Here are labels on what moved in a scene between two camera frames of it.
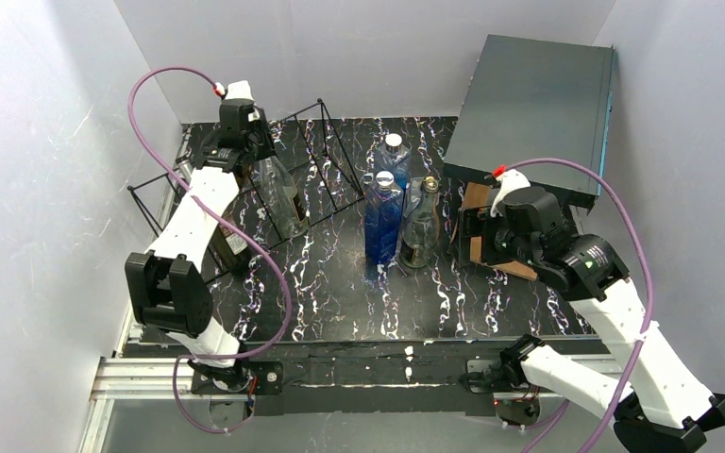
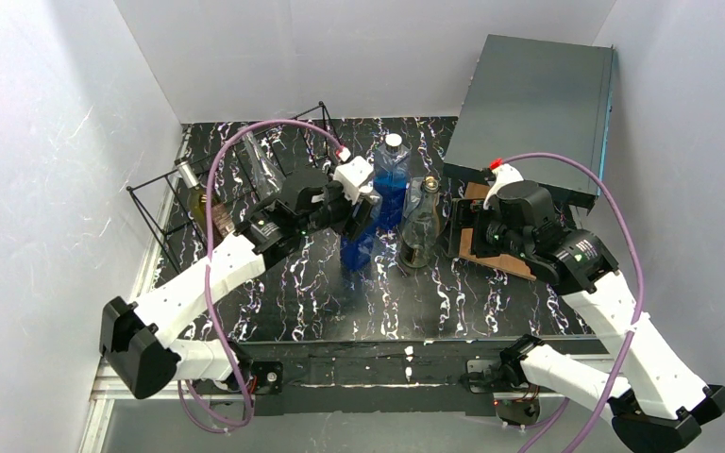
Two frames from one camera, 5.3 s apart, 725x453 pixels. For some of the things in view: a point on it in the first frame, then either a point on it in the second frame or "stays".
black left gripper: (223, 156) -> (362, 209)
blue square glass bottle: (383, 212) -> (357, 253)
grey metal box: (535, 98) stays
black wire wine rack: (238, 201) stays
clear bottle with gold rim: (421, 233) stays
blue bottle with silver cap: (395, 159) stays
